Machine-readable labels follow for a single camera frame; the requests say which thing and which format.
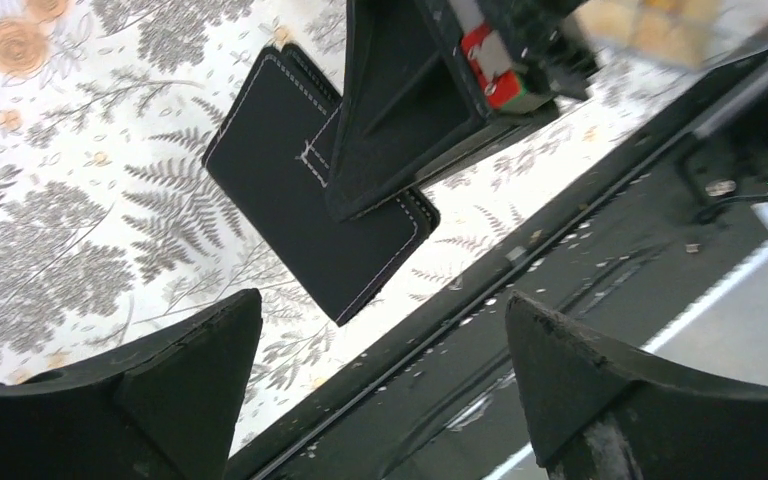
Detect black leather card holder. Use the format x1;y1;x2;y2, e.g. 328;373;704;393
202;43;440;325

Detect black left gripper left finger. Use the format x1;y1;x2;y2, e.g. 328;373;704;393
0;289;262;479

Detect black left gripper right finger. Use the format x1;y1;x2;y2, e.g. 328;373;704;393
505;293;768;479

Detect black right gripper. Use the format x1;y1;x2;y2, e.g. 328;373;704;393
326;1;598;221

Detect floral tablecloth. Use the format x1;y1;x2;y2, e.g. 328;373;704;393
0;1;694;447

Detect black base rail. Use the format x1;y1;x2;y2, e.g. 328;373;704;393
226;49;768;479

